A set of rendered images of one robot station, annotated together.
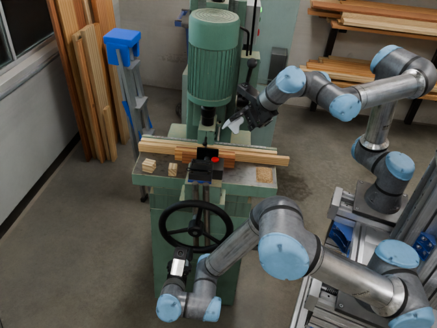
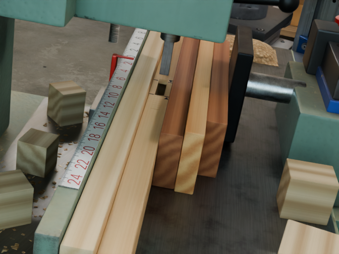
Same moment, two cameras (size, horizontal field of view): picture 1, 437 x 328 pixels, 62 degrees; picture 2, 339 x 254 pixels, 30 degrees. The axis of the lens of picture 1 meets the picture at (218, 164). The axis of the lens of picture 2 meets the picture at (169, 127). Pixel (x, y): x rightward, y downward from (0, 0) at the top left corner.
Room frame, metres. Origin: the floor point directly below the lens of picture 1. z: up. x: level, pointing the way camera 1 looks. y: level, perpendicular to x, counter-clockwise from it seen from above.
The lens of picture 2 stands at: (1.26, 0.63, 1.17)
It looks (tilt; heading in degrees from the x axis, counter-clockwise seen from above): 26 degrees down; 271
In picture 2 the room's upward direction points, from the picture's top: 10 degrees clockwise
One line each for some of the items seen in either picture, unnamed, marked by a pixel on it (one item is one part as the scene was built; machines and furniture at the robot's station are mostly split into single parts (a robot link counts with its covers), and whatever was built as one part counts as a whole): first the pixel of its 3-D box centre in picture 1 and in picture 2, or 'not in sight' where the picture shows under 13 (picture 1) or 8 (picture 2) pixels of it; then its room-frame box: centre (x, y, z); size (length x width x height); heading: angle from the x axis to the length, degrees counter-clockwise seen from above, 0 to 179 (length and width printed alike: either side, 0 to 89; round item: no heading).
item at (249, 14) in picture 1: (251, 22); not in sight; (1.60, -0.08, 1.40); 0.10 x 0.06 x 0.16; 0
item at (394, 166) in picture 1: (395, 171); not in sight; (1.20, -0.72, 0.98); 0.13 x 0.12 x 0.14; 31
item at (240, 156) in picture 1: (213, 153); (163, 87); (1.28, 0.03, 0.92); 0.66 x 0.02 x 0.04; 90
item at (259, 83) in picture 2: (206, 161); (265, 87); (1.18, 0.05, 0.95); 0.09 x 0.07 x 0.09; 90
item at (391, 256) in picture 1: (393, 264); not in sight; (0.72, -0.56, 0.98); 0.13 x 0.12 x 0.14; 178
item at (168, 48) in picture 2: not in sight; (168, 49); (1.28, 0.06, 0.97); 0.01 x 0.01 x 0.05; 0
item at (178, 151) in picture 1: (204, 156); (198, 101); (1.24, 0.06, 0.93); 0.26 x 0.02 x 0.06; 90
